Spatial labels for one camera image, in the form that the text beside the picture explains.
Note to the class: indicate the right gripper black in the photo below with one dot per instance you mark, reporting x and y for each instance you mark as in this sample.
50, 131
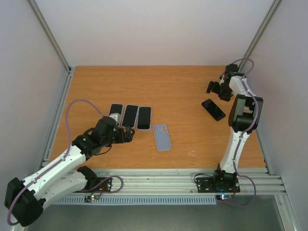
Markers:
218, 87

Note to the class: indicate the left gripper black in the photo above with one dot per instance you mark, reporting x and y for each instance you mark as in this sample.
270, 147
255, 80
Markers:
129, 137

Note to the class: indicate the black phone white edge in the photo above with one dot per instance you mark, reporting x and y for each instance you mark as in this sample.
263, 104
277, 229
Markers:
130, 116

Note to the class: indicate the black phone case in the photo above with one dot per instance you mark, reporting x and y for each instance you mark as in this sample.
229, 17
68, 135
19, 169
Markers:
213, 110
144, 118

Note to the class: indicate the black phone case top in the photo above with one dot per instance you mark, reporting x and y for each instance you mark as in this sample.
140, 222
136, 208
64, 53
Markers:
144, 118

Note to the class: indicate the light blue phone case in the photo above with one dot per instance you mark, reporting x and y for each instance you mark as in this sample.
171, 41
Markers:
130, 116

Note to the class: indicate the black phone green edge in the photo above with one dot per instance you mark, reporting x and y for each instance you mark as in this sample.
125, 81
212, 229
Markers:
116, 109

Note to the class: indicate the lavender phone case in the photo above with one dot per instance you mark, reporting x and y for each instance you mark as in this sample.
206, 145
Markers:
116, 109

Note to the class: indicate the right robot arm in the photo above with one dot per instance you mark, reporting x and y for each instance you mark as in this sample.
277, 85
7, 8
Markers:
243, 120

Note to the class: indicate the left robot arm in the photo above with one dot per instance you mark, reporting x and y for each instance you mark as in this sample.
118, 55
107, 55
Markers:
27, 199

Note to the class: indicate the left controller board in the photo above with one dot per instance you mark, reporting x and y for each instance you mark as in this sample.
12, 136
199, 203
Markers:
91, 198

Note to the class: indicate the controller board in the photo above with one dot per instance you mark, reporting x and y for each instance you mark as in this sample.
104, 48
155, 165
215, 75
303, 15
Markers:
91, 198
224, 197

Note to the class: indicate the right controller board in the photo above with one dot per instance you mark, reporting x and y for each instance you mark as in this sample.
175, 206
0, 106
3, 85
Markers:
224, 197

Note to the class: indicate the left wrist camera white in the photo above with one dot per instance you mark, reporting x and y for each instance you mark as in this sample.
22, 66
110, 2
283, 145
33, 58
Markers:
116, 117

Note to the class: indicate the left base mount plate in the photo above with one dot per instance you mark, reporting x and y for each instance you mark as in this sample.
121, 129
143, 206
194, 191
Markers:
104, 184

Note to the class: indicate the base mount plate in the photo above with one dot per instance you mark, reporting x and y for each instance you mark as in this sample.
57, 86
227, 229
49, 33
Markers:
104, 184
208, 185

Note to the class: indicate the grey slotted cable duct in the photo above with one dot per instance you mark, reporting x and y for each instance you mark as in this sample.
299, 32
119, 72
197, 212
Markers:
111, 200

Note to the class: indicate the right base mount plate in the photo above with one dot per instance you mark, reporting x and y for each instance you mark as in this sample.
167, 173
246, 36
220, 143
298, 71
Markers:
208, 185

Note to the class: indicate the aluminium rail frame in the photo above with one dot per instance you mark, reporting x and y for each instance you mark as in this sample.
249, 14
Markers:
180, 181

